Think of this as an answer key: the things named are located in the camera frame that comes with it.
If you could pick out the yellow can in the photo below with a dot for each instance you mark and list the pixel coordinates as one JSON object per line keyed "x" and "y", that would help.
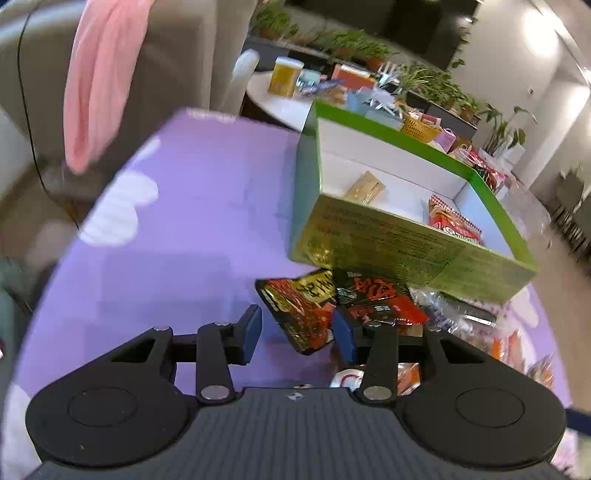
{"x": 284, "y": 76}

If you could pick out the green cardboard box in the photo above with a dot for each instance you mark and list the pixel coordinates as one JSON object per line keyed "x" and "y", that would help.
{"x": 392, "y": 249}

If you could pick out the beige sofa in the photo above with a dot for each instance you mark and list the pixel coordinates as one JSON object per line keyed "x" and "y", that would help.
{"x": 184, "y": 55}

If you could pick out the yellow woven basket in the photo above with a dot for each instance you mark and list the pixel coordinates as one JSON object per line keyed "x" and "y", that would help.
{"x": 420, "y": 130}

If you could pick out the purple cloud-print tablecloth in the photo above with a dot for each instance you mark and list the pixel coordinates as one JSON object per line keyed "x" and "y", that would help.
{"x": 184, "y": 207}

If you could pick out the small red white packet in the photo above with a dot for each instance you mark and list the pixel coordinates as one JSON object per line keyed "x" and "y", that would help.
{"x": 346, "y": 379}

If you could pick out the red white snack packet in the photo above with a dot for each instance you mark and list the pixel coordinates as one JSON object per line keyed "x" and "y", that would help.
{"x": 455, "y": 221}

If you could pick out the pink cloth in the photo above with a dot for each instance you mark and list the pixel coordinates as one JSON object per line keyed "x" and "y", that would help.
{"x": 101, "y": 83}

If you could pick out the red snack bags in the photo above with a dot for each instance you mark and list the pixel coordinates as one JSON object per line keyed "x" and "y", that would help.
{"x": 487, "y": 170}

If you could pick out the tan snack bar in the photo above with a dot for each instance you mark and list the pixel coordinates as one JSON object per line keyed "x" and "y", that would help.
{"x": 366, "y": 187}

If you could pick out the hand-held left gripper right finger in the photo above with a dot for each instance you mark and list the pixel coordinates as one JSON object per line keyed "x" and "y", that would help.
{"x": 344, "y": 337}

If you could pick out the orange box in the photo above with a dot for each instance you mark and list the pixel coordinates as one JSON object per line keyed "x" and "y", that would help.
{"x": 353, "y": 76}

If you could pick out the pink box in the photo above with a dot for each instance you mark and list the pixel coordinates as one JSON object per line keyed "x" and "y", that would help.
{"x": 447, "y": 141}

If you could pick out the black yellow red snack packet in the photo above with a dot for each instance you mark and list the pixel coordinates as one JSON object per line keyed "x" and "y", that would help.
{"x": 300, "y": 318}

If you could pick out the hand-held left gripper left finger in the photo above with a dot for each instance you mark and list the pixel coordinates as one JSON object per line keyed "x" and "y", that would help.
{"x": 251, "y": 334}

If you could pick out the clear wrapped pastry packet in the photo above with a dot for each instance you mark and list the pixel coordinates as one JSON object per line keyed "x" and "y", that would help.
{"x": 512, "y": 346}

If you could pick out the white round table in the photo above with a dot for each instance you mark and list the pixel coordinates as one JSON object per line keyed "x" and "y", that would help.
{"x": 277, "y": 106}

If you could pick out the white cushion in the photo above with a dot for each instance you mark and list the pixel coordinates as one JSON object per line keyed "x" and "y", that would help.
{"x": 244, "y": 74}

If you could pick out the blue plastic tray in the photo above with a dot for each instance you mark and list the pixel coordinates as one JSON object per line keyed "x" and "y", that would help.
{"x": 374, "y": 110}

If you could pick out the clear wrapped snack packet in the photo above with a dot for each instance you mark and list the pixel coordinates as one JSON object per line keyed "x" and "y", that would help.
{"x": 457, "y": 309}

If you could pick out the row of potted green plants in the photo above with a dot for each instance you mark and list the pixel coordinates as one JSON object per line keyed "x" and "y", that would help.
{"x": 360, "y": 46}

